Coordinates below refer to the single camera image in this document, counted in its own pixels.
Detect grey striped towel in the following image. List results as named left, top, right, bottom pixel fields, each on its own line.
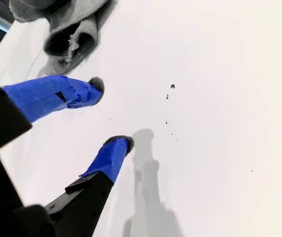
left=8, top=0, right=119, bottom=75

